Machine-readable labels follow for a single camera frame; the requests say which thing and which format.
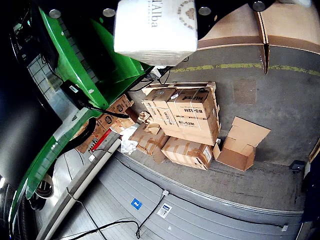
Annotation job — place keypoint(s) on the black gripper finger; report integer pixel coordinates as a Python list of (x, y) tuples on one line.
[(85, 6), (225, 6)]

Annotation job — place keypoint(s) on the white d'Alba carton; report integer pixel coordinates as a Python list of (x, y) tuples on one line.
[(155, 35)]

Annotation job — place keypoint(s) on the divided cardboard box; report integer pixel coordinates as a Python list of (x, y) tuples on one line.
[(237, 30)]

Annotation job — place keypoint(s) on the cardboard carton BS print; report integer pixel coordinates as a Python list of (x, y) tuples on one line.
[(192, 105)]

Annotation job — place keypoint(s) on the cardboard boxes oval logos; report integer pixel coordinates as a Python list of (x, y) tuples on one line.
[(117, 107)]

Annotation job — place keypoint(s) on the open empty cardboard box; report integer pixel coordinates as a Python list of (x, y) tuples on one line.
[(240, 145)]

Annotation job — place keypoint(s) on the crumpled taped cardboard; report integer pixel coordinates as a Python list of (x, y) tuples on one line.
[(147, 141)]

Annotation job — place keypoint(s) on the taped cardboard carton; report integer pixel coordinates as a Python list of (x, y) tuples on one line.
[(185, 152)]

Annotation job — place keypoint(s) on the green metal shelf unit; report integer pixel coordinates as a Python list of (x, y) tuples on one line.
[(75, 65)]

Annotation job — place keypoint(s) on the wooden pallet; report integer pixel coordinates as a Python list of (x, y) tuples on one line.
[(187, 84)]

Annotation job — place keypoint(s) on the black power adapter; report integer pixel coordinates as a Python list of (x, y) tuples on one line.
[(72, 93)]

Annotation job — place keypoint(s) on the large carton BS-52M print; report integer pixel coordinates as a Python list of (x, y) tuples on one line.
[(195, 130)]

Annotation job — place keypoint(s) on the red strip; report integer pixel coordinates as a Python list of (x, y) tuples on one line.
[(101, 140)]

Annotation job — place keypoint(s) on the white crumpled plastic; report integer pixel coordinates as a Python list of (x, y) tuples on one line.
[(128, 142)]

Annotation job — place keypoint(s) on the black floor device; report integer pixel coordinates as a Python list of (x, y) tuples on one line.
[(297, 166)]

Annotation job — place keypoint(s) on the tape roll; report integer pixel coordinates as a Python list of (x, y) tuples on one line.
[(45, 191)]

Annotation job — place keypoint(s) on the blue sticker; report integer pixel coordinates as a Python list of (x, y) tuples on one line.
[(136, 204)]

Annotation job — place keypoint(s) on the white label sticker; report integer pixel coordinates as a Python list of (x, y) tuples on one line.
[(164, 210)]

